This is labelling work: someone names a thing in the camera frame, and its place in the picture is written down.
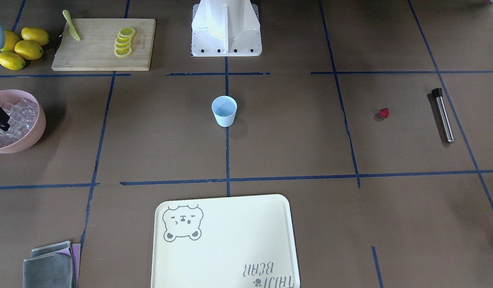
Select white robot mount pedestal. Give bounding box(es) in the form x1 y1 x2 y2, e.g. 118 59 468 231
190 0 262 57

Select lemon slices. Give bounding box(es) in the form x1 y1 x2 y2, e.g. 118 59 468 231
113 27 137 57

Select yellow green knife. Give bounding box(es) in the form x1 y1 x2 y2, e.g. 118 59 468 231
62 10 81 41

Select purple cloth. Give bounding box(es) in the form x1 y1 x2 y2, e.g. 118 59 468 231
61 241 82 288

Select steel muddler with black tip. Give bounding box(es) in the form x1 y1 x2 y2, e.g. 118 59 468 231
431 88 455 144

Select grey folded cloth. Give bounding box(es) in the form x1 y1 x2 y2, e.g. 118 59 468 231
23 241 75 288

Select cream bear tray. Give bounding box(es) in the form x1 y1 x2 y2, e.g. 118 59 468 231
150 194 301 288

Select pile of clear ice cubes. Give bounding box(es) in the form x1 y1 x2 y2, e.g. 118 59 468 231
0 98 40 149

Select red strawberry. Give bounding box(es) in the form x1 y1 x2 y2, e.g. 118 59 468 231
377 108 389 120

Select light blue cup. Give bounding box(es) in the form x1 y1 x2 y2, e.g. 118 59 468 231
211 95 238 128

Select pink bowl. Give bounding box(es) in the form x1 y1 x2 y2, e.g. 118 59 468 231
0 90 46 154

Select wooden cutting board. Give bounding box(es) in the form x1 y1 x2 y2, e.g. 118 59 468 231
52 18 156 71

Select whole lemon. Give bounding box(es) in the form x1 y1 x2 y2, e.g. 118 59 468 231
0 30 21 52
0 52 26 70
21 27 50 47
14 40 44 60

